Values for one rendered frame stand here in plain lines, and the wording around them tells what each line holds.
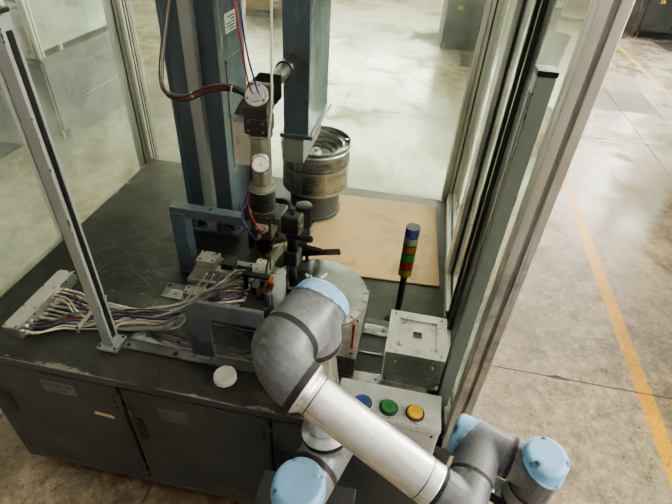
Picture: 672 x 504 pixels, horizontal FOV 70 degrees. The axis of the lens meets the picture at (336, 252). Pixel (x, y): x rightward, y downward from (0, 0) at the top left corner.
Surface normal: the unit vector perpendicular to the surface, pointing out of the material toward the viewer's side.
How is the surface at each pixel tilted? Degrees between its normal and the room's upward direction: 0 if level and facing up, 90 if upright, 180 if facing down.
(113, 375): 0
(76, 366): 0
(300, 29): 90
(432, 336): 0
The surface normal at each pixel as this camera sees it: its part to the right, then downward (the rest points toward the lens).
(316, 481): -0.02, -0.71
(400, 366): -0.19, 0.60
